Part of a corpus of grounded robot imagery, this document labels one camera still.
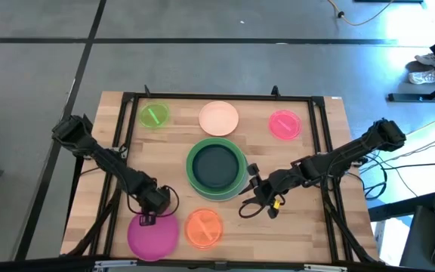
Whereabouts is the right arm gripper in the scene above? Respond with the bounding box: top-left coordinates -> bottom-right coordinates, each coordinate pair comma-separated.
239,162 -> 298,203

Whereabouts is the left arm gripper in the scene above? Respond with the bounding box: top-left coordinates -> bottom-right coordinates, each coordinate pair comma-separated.
135,180 -> 172,227

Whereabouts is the magenta plastic plate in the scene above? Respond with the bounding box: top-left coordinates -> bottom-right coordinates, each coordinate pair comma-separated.
126,212 -> 180,262

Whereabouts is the dark plastic plate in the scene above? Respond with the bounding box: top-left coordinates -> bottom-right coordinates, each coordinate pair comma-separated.
191,144 -> 241,191

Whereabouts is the translucent orange plastic plate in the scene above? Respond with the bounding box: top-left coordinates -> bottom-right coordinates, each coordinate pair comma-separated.
184,207 -> 226,251

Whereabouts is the translucent pink plastic plate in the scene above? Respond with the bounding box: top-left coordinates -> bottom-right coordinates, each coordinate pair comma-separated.
267,109 -> 303,141

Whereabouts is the peach plastic plate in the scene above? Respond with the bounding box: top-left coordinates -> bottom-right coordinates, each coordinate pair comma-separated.
198,100 -> 240,138

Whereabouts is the translucent green plastic plate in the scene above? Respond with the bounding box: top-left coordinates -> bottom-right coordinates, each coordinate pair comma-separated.
138,100 -> 171,130

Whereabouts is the black stand base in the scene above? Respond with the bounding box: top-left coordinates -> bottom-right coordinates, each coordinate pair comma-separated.
387,79 -> 435,104

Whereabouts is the person's shoe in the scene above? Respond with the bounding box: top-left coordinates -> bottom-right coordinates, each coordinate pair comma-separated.
407,69 -> 435,85
414,52 -> 435,69

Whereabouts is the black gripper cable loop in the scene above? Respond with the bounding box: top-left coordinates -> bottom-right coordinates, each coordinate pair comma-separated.
126,184 -> 181,221
238,194 -> 266,220

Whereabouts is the silver mounting bracket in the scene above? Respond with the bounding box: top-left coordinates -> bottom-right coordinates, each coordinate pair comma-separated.
302,264 -> 349,272
94,259 -> 140,270

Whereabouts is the black aluminium table frame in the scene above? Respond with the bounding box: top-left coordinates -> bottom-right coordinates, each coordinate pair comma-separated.
60,85 -> 385,265

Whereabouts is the black cable bundle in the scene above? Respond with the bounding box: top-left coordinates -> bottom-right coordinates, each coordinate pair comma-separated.
347,150 -> 435,202

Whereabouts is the white cable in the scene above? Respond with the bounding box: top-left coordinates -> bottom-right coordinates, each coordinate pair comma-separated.
356,108 -> 435,164

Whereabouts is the cream floor cable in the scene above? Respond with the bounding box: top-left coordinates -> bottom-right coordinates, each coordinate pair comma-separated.
325,0 -> 396,28

